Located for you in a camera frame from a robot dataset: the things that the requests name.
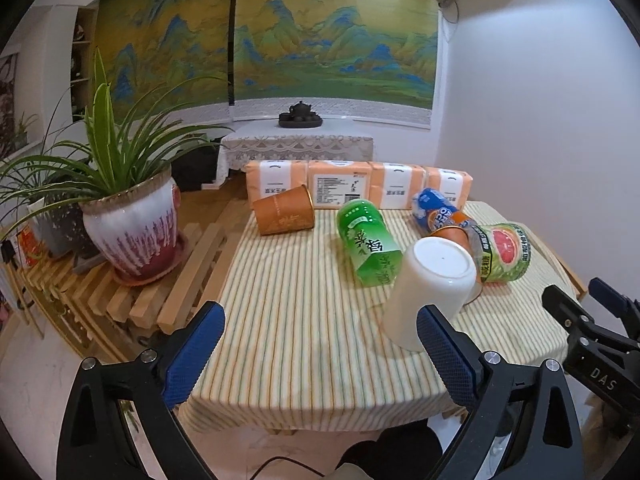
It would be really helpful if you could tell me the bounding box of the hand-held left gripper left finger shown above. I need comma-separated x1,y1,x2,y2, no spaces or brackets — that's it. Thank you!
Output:
59,301,227,480

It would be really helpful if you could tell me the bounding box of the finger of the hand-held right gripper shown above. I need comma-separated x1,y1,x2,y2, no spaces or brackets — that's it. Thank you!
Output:
589,277,640,338
542,285,597,342

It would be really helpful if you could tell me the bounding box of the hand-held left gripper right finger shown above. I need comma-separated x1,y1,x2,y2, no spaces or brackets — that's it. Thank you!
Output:
416,304,586,480

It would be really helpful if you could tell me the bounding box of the white cup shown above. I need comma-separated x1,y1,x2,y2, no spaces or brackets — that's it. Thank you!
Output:
382,236,478,352

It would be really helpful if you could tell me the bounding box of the small orange cup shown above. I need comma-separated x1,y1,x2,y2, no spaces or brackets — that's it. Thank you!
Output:
429,225,484,306

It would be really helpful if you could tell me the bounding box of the orange paper cup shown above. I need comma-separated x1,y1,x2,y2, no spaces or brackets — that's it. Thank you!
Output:
251,184,316,236

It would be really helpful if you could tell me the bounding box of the wooden table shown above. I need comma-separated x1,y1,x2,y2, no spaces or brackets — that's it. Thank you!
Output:
520,230,589,297

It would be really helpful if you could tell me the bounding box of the wooden slatted rack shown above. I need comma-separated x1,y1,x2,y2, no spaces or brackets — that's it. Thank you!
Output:
10,200,251,343

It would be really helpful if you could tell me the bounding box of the green grapefruit drink can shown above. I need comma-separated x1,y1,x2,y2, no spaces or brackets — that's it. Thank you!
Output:
470,222,532,285

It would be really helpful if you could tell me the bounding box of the striped tablecloth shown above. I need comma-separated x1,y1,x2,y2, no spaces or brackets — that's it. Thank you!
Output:
177,200,581,433

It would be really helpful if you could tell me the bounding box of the green drink bottle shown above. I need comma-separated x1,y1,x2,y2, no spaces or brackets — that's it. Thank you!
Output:
336,199,403,288

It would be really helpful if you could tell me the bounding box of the potted plant white purple pot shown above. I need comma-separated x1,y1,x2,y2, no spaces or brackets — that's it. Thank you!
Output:
0,47,233,287

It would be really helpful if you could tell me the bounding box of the blue snack packet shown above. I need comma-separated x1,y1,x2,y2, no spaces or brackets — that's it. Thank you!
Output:
412,187,473,235

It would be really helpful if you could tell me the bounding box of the orange tissue pack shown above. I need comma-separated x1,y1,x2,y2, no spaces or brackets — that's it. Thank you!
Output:
371,162,427,211
307,159,375,209
245,159,311,207
424,166,474,208

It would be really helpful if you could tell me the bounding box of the grey speckled plant pot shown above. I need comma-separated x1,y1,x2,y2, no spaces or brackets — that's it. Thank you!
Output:
37,192,97,259

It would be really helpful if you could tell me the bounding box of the red packet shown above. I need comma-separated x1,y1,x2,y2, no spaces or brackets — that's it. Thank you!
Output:
19,224,47,267

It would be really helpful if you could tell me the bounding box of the lace covered side table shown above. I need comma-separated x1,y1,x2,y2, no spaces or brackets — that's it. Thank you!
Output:
217,120,376,181

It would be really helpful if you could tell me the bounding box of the dark tea tray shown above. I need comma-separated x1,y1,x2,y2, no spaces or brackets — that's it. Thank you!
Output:
278,112,323,129

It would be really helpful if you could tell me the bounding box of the black cable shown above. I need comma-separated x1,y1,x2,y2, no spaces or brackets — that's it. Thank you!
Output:
250,455,341,480

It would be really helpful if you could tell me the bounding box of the white wall shelf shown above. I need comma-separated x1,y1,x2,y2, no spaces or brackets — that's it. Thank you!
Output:
70,2,101,121

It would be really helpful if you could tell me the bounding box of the landscape wall painting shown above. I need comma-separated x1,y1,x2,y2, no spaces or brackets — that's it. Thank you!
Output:
95,0,441,128

